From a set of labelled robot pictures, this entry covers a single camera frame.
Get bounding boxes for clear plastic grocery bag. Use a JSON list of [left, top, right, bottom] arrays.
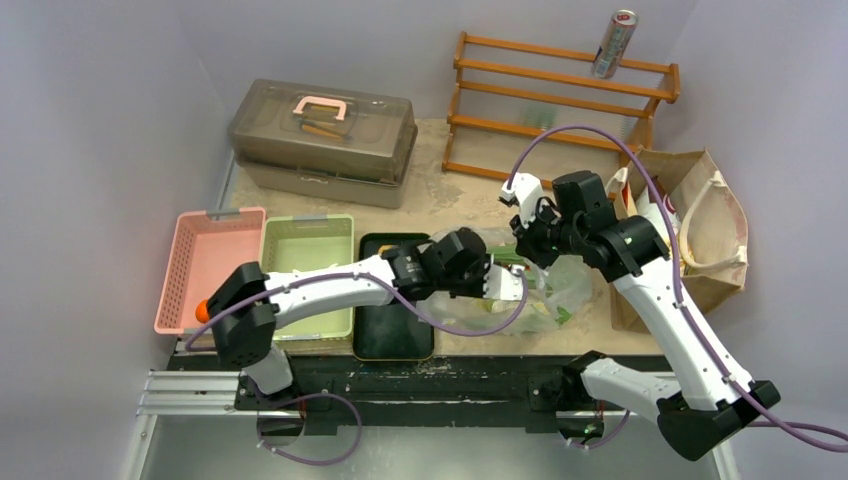
[[417, 227, 593, 335]]

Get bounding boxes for small orange pumpkin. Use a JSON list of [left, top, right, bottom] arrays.
[[194, 299, 210, 324]]

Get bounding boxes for brown bread piece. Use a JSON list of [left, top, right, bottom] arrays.
[[377, 245, 400, 258]]

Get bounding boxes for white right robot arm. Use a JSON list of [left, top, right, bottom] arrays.
[[499, 171, 780, 461]]

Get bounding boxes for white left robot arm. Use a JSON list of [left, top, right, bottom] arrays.
[[205, 228, 509, 409]]

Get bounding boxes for black tray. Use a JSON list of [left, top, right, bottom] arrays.
[[352, 232, 437, 362]]

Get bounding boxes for snack packet in paper bag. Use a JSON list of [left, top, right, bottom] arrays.
[[635, 184, 681, 233]]

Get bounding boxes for brown paper bag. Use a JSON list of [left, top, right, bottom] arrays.
[[605, 149, 748, 314]]

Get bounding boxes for green plastic basket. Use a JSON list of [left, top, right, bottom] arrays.
[[260, 214, 355, 341]]

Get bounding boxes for silver drink can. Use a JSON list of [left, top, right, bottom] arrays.
[[591, 9, 639, 79]]

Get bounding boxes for orange wooden rack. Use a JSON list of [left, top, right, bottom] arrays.
[[441, 31, 682, 180]]

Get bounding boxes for brown translucent storage box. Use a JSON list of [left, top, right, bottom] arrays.
[[228, 79, 418, 209]]

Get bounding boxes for pink plastic basket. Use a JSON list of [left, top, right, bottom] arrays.
[[153, 207, 267, 335]]

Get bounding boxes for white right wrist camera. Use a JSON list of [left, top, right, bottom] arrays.
[[498, 173, 544, 227]]

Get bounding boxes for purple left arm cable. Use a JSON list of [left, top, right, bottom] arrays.
[[184, 271, 530, 352]]

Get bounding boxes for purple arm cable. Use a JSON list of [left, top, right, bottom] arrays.
[[506, 125, 848, 455], [184, 271, 530, 352]]

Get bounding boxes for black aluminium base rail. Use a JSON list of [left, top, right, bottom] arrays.
[[135, 354, 742, 480]]

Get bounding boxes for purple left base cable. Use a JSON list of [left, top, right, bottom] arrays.
[[256, 392, 364, 466]]

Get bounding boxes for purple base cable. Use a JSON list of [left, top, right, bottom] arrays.
[[566, 409, 631, 452], [256, 392, 364, 466]]

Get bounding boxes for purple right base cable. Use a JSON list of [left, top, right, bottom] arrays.
[[566, 409, 631, 452]]

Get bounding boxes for pink box handle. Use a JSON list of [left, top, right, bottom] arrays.
[[292, 95, 348, 122]]

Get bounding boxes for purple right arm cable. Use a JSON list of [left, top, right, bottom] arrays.
[[506, 125, 848, 455]]

